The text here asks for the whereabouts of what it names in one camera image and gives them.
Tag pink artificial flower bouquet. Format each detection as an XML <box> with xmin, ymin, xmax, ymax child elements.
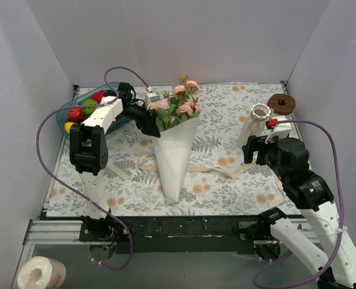
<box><xmin>150</xmin><ymin>76</ymin><xmax>201</xmax><ymax>132</ymax></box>

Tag white paper bouquet wrap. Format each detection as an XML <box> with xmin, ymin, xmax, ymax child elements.
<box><xmin>153</xmin><ymin>117</ymin><xmax>200</xmax><ymax>205</ymax></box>

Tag cream printed ribbon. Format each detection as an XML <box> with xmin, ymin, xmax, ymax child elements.
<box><xmin>107</xmin><ymin>143</ymin><xmax>286</xmax><ymax>207</ymax></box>

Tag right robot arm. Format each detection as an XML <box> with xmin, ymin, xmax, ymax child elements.
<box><xmin>242</xmin><ymin>136</ymin><xmax>356</xmax><ymax>288</ymax></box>

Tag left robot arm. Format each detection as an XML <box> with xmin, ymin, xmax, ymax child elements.
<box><xmin>69</xmin><ymin>82</ymin><xmax>161</xmax><ymax>220</ymax></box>

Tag white ribbed ceramic vase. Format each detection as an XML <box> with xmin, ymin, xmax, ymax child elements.
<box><xmin>238</xmin><ymin>103</ymin><xmax>271</xmax><ymax>148</ymax></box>

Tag red dragon fruit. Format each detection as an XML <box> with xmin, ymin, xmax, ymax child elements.
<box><xmin>91</xmin><ymin>90</ymin><xmax>106</xmax><ymax>104</ymax></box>

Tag green round fruit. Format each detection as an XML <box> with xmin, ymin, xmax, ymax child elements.
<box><xmin>81</xmin><ymin>99</ymin><xmax>99</xmax><ymax>116</ymax></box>

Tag floral patterned table mat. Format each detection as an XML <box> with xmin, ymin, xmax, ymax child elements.
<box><xmin>45</xmin><ymin>82</ymin><xmax>319</xmax><ymax>217</ymax></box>

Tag white cup brown lid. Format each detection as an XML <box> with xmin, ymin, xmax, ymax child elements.
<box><xmin>266</xmin><ymin>93</ymin><xmax>296</xmax><ymax>119</ymax></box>

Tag dark purple grapes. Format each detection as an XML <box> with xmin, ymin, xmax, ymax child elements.
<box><xmin>73</xmin><ymin>116</ymin><xmax>88</xmax><ymax>124</ymax></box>

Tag red apple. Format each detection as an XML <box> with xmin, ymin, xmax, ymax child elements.
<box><xmin>68</xmin><ymin>107</ymin><xmax>84</xmax><ymax>122</ymax></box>

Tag yellow lemon front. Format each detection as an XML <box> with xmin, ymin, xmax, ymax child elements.
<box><xmin>64</xmin><ymin>122</ymin><xmax>76</xmax><ymax>134</ymax></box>

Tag teal plastic fruit tray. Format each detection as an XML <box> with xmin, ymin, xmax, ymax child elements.
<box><xmin>56</xmin><ymin>85</ymin><xmax>130</xmax><ymax>139</ymax></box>

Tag white paper roll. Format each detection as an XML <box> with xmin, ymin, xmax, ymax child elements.
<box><xmin>17</xmin><ymin>256</ymin><xmax>67</xmax><ymax>289</ymax></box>

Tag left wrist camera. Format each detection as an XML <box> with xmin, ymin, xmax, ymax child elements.
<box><xmin>144</xmin><ymin>92</ymin><xmax>161</xmax><ymax>109</ymax></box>

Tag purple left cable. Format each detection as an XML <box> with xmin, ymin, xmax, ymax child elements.
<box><xmin>35</xmin><ymin>66</ymin><xmax>154</xmax><ymax>270</ymax></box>

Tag purple cable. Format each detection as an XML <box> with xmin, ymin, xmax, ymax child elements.
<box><xmin>252</xmin><ymin>119</ymin><xmax>346</xmax><ymax>288</ymax></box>
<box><xmin>35</xmin><ymin>66</ymin><xmax>154</xmax><ymax>270</ymax></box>

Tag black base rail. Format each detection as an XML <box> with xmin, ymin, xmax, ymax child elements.
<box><xmin>79</xmin><ymin>216</ymin><xmax>280</xmax><ymax>257</ymax></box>

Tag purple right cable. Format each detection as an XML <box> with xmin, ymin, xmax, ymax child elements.
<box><xmin>252</xmin><ymin>119</ymin><xmax>346</xmax><ymax>288</ymax></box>

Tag aluminium frame rail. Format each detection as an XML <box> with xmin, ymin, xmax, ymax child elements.
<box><xmin>24</xmin><ymin>219</ymin><xmax>326</xmax><ymax>245</ymax></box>

